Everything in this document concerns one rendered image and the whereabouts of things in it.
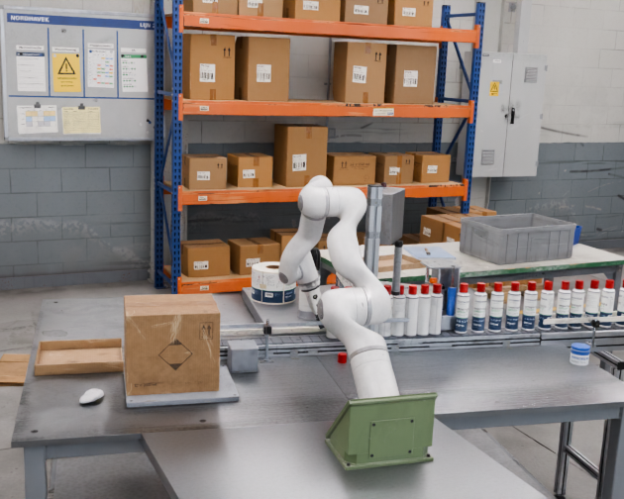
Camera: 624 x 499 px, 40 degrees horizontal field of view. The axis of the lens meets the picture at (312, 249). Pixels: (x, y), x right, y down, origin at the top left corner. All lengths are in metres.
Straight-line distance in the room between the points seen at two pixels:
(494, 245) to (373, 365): 2.72
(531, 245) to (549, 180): 4.28
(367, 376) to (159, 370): 0.71
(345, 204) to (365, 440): 0.81
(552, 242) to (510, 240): 0.33
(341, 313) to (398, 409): 0.36
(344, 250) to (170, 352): 0.65
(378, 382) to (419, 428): 0.17
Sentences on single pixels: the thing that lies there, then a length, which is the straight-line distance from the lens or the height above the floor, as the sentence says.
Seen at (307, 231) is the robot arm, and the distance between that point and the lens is 3.05.
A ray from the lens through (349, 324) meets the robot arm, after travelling 2.55.
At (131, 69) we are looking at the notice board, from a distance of 7.24.
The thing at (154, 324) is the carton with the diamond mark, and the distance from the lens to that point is 2.76.
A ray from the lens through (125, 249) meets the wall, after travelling 7.53.
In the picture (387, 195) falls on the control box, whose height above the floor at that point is 1.47.
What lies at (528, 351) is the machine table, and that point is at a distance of 3.52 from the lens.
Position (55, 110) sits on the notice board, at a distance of 7.14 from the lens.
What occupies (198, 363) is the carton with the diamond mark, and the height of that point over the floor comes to 0.95.
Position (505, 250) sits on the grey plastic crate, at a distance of 5.13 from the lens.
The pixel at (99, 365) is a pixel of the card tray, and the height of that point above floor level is 0.86.
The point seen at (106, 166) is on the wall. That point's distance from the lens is 7.38.
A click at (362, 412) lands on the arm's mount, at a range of 2.36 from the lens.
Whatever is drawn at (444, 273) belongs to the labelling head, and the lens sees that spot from 3.56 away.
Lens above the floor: 1.92
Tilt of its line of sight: 12 degrees down
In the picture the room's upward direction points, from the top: 2 degrees clockwise
